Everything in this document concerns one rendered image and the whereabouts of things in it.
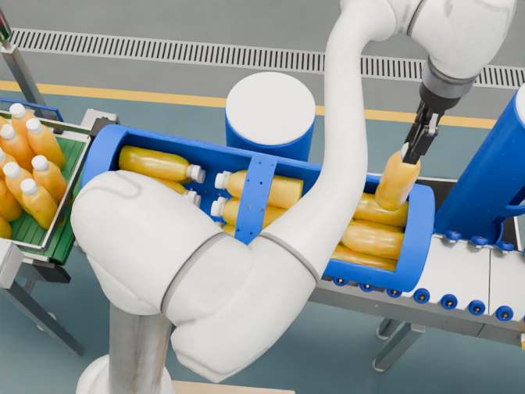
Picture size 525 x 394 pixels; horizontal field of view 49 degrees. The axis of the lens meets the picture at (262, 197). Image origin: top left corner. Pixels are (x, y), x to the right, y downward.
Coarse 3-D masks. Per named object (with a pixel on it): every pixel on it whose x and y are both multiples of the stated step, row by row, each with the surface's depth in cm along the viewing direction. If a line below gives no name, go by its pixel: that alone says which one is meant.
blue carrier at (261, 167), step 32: (128, 128) 152; (96, 160) 143; (192, 160) 166; (224, 160) 163; (256, 160) 146; (288, 160) 149; (224, 192) 168; (256, 192) 140; (416, 192) 143; (256, 224) 140; (416, 224) 137; (416, 256) 137
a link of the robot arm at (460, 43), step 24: (432, 0) 86; (456, 0) 83; (480, 0) 80; (504, 0) 81; (432, 24) 87; (456, 24) 84; (480, 24) 82; (504, 24) 83; (432, 48) 90; (456, 48) 87; (480, 48) 85; (456, 72) 91
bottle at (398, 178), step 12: (396, 156) 123; (396, 168) 123; (408, 168) 122; (384, 180) 129; (396, 180) 125; (408, 180) 124; (384, 192) 131; (396, 192) 129; (408, 192) 130; (384, 204) 135; (396, 204) 134
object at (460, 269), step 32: (448, 256) 166; (480, 256) 167; (512, 256) 167; (320, 288) 164; (384, 288) 161; (416, 288) 162; (448, 288) 162; (480, 288) 162; (512, 288) 162; (416, 320) 165; (448, 320) 162
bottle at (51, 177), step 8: (48, 168) 158; (56, 168) 161; (40, 176) 158; (48, 176) 159; (56, 176) 161; (48, 184) 160; (56, 184) 162; (64, 184) 166; (56, 192) 165; (64, 192) 168; (72, 192) 175; (56, 200) 168; (72, 200) 174
